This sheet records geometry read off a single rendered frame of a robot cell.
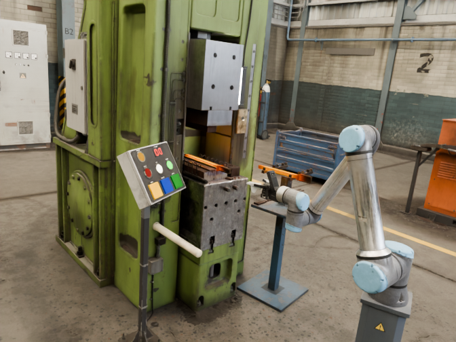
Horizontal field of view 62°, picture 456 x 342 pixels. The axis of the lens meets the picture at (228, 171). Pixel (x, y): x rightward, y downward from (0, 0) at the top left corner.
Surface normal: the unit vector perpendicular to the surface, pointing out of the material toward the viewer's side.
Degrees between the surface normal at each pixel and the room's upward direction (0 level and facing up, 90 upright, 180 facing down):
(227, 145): 90
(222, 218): 90
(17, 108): 90
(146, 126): 89
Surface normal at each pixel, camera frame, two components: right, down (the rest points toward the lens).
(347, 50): -0.74, 0.11
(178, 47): 0.67, 0.24
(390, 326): -0.48, 0.18
